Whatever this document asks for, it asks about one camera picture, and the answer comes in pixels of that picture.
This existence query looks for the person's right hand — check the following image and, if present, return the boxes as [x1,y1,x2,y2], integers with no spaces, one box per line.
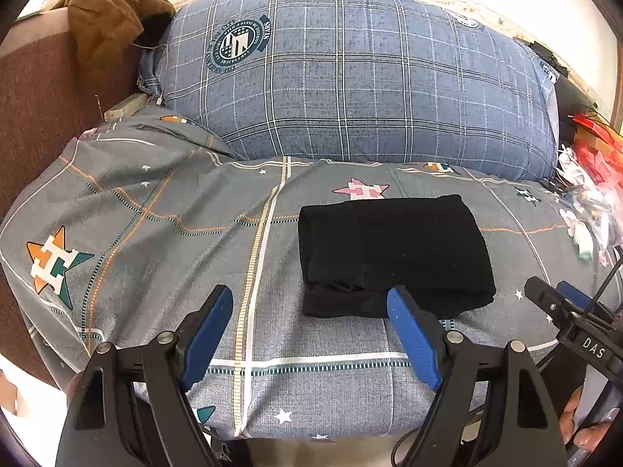
[560,388,609,448]

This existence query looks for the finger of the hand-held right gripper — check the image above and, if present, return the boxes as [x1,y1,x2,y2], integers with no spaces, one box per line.
[524,276,582,324]
[557,281,614,319]

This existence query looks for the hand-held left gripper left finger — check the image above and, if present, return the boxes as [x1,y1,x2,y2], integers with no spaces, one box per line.
[55,284,254,467]

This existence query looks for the pile of plastic bags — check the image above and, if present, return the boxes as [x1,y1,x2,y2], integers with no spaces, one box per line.
[555,112,623,268]

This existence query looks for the wooden bed frame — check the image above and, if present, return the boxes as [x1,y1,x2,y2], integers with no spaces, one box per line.
[104,92,151,120]

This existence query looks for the black bag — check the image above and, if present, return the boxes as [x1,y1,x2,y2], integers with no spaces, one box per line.
[530,41,600,125]

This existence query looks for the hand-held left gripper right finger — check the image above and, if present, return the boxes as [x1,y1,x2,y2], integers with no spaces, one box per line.
[387,286,568,467]

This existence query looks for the black pants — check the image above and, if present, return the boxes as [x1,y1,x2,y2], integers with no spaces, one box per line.
[298,195,496,319]

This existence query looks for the blue plaid pillow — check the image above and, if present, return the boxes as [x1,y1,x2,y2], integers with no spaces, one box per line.
[137,0,560,181]

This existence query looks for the brown headboard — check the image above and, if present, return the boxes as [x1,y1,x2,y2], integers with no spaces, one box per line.
[0,7,147,390]

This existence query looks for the grey star print bed sheet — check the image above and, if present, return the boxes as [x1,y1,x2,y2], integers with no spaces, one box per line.
[0,114,623,441]

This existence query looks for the brown jacket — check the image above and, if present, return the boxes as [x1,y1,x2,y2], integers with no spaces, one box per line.
[63,0,176,76]

